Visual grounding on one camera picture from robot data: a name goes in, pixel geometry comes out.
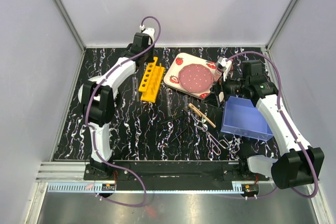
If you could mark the strawberry pattern tray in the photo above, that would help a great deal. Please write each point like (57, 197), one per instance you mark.
(183, 59)

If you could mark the metal crucible tongs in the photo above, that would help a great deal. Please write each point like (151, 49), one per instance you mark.
(216, 145)

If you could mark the glass test tube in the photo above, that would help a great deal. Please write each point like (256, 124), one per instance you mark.
(169, 101)
(185, 103)
(135, 89)

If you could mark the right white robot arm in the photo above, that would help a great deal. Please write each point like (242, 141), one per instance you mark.
(299, 163)

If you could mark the pink patterned mug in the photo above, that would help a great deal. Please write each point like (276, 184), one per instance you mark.
(218, 71)

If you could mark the wooden test tube clamp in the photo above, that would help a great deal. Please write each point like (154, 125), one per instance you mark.
(202, 115)

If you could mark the pink polka dot plate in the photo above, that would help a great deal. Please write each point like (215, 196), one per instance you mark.
(195, 78)

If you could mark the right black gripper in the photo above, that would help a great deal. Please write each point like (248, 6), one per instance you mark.
(218, 87)

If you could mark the yellow test tube rack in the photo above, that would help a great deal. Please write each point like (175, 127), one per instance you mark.
(151, 81)

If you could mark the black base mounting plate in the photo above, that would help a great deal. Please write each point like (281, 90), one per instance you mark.
(192, 175)

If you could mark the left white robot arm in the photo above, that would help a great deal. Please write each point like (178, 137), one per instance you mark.
(97, 96)

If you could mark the blue plastic box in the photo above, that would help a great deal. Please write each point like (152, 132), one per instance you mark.
(241, 118)

